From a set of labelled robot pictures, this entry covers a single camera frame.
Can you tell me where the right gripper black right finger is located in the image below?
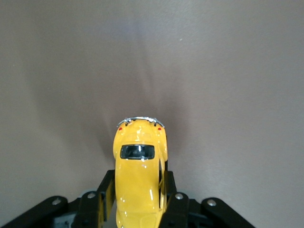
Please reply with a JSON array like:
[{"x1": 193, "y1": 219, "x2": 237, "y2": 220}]
[{"x1": 161, "y1": 171, "x2": 191, "y2": 228}]

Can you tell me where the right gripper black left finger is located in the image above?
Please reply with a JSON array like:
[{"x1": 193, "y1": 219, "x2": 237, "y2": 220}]
[{"x1": 73, "y1": 170, "x2": 116, "y2": 228}]

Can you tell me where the yellow beetle toy car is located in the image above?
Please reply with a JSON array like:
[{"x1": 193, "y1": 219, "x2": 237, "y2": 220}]
[{"x1": 111, "y1": 116, "x2": 170, "y2": 228}]

